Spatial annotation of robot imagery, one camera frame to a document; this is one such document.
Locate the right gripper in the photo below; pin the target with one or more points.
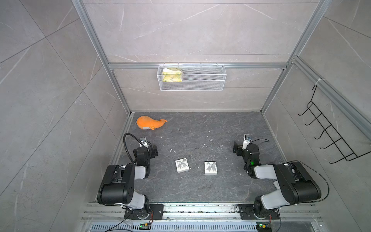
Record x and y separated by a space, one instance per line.
237 148

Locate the yellow sponge in basket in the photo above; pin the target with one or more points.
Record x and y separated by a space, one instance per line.
172 75

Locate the black wall hook rack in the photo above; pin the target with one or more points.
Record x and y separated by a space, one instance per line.
347 153

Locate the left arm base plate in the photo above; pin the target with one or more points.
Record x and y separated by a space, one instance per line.
151 211

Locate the white gift box with bow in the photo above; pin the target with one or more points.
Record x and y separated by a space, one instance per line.
182 165

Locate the white wire wall basket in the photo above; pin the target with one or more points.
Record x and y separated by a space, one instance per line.
196 77

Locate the orange plush whale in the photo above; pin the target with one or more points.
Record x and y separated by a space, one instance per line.
147 123

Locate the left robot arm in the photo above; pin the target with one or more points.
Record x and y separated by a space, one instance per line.
117 186

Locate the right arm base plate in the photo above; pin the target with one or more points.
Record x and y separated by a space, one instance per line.
249 211

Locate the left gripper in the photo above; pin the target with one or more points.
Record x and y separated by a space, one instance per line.
153 151

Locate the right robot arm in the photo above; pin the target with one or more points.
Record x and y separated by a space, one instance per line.
294 185

